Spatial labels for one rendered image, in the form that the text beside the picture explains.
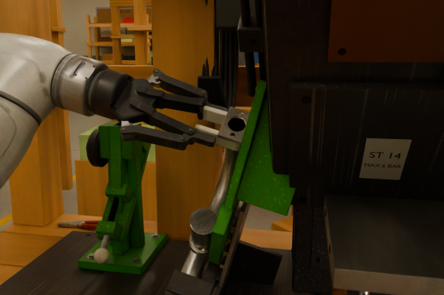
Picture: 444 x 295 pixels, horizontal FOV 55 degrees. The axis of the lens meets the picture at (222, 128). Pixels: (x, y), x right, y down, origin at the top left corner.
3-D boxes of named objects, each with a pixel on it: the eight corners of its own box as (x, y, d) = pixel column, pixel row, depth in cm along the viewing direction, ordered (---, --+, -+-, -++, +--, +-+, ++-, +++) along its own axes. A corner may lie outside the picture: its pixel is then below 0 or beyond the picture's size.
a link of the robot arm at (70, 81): (75, 41, 66) (110, 51, 65) (88, 79, 74) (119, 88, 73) (43, 83, 61) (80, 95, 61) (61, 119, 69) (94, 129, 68)
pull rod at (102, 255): (105, 267, 75) (104, 237, 74) (90, 266, 75) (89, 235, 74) (119, 253, 80) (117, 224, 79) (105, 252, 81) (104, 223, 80)
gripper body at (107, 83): (81, 96, 61) (139, 114, 60) (108, 55, 66) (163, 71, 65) (92, 125, 68) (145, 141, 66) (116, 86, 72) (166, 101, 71)
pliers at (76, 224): (123, 223, 107) (123, 219, 107) (117, 231, 102) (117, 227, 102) (63, 221, 108) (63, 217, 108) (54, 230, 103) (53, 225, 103)
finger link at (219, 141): (196, 123, 62) (194, 127, 62) (241, 137, 61) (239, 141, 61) (196, 133, 65) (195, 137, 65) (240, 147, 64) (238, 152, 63)
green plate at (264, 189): (275, 255, 54) (325, 98, 49) (214, 234, 55) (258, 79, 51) (280, 220, 66) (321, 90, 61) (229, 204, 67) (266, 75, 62)
